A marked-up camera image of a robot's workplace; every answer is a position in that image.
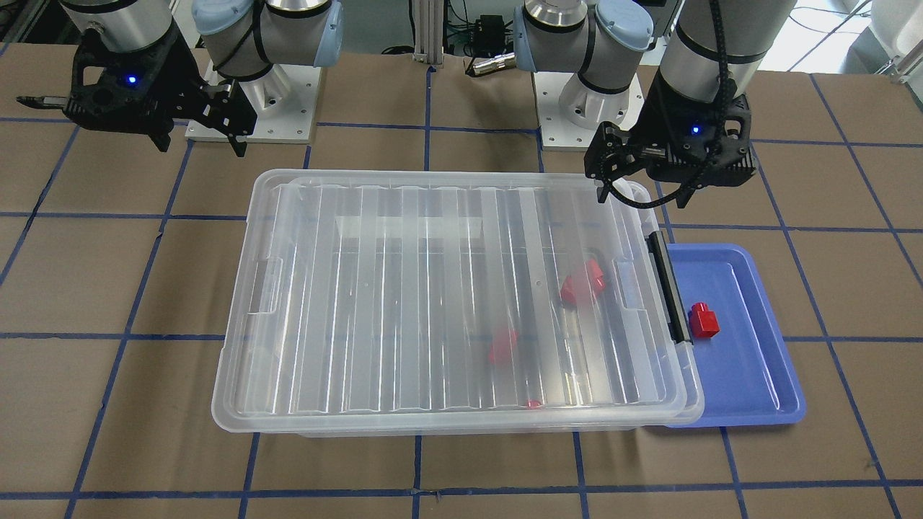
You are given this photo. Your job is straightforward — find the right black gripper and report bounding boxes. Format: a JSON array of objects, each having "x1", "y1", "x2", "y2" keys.
[{"x1": 16, "y1": 22, "x2": 257, "y2": 158}]

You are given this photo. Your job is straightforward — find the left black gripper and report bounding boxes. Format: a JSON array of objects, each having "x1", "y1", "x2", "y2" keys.
[{"x1": 584, "y1": 73, "x2": 757, "y2": 209}]

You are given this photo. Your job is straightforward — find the clear plastic box lid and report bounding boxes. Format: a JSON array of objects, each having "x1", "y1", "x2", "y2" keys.
[{"x1": 211, "y1": 169, "x2": 694, "y2": 435}]

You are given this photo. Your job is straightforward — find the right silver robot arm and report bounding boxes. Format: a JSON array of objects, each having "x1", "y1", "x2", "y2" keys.
[{"x1": 17, "y1": 1, "x2": 343, "y2": 157}]

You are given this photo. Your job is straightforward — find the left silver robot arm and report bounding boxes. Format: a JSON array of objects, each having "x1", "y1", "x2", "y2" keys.
[{"x1": 512, "y1": 1, "x2": 795, "y2": 209}]

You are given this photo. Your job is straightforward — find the clear plastic storage box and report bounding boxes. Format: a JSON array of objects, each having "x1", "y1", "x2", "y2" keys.
[{"x1": 288, "y1": 177, "x2": 706, "y2": 439}]

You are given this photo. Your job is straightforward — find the blue plastic tray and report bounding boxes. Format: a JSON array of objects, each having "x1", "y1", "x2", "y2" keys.
[{"x1": 661, "y1": 244, "x2": 805, "y2": 428}]

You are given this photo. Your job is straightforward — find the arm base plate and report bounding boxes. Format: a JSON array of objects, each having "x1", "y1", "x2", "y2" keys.
[
  {"x1": 185, "y1": 59, "x2": 322, "y2": 144},
  {"x1": 533, "y1": 72, "x2": 644, "y2": 151}
]

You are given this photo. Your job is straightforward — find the black box latch handle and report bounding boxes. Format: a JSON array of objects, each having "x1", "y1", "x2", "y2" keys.
[{"x1": 645, "y1": 231, "x2": 693, "y2": 344}]

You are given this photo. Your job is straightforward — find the aluminium frame post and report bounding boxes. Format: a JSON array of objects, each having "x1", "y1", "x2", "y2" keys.
[{"x1": 408, "y1": 1, "x2": 447, "y2": 68}]

